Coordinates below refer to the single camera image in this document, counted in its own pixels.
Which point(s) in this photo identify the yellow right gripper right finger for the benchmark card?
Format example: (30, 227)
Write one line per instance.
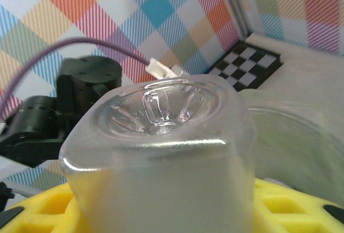
(301, 211)

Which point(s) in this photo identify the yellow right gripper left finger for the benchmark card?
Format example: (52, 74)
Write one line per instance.
(40, 211)

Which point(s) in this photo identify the mesh bin with plastic liner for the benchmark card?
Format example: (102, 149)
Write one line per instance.
(295, 157)

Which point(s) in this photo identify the frosted clear square bottle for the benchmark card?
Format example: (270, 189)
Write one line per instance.
(161, 184)

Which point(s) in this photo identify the black white checkerboard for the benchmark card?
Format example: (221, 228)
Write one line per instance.
(247, 66)

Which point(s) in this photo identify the aluminium frame post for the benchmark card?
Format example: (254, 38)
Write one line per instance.
(235, 4)

